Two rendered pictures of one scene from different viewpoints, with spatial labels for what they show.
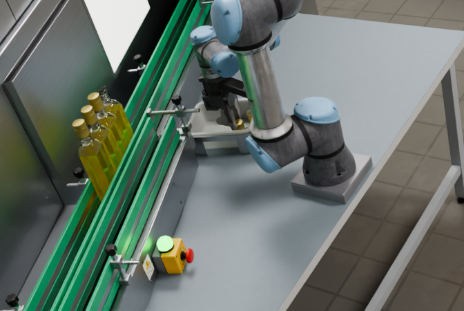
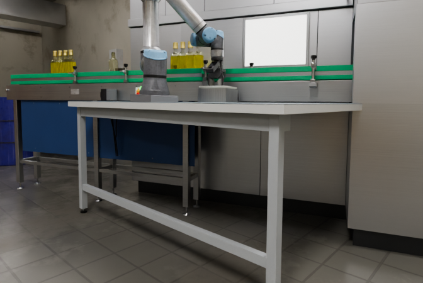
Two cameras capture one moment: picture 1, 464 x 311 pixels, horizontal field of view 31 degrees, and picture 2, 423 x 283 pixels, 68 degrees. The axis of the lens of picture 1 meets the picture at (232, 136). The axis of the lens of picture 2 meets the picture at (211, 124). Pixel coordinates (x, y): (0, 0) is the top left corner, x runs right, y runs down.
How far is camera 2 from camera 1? 3.18 m
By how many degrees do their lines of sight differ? 86
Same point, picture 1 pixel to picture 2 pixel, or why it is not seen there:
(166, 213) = not seen: hidden behind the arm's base
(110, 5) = (266, 39)
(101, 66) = (236, 56)
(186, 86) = (252, 86)
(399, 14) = not seen: outside the picture
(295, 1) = not seen: outside the picture
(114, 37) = (258, 54)
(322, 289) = not seen: hidden behind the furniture
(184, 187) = (182, 95)
